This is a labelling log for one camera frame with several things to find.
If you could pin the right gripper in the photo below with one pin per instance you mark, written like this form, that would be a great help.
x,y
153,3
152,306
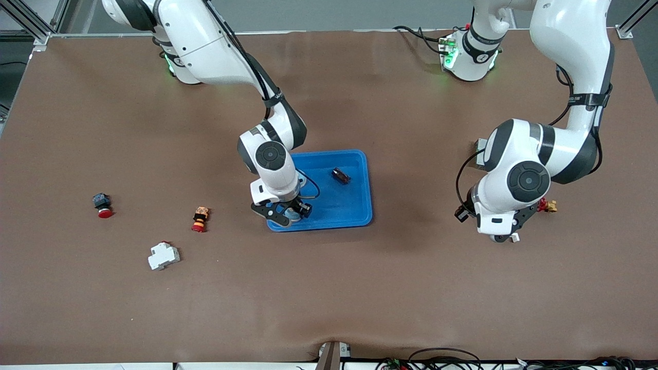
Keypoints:
x,y
299,207

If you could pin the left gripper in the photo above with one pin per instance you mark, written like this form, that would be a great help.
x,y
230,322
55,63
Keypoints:
x,y
469,205

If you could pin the blue dome call bell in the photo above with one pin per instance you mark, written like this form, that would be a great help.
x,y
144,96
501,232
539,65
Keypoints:
x,y
294,218

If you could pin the dark brown cylindrical capacitor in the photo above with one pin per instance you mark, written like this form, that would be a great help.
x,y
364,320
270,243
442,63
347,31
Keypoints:
x,y
341,175

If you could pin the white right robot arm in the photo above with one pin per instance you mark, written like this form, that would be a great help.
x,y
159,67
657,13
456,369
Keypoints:
x,y
205,46

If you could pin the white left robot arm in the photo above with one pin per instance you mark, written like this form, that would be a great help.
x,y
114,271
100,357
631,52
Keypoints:
x,y
570,41

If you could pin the blue plastic tray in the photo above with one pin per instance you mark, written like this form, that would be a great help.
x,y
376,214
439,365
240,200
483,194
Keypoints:
x,y
339,205

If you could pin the grey metal box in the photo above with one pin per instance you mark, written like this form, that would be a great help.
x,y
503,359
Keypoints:
x,y
479,154

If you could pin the white circuit breaker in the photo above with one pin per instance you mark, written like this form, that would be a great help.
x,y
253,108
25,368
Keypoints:
x,y
163,256

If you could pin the red mushroom push button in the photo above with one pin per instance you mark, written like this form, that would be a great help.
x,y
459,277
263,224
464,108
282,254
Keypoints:
x,y
101,201

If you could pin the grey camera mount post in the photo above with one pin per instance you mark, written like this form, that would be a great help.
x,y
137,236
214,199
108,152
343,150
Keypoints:
x,y
331,357

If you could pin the aluminium frame profile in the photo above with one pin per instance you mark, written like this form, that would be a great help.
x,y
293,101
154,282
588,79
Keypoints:
x,y
41,38
624,32

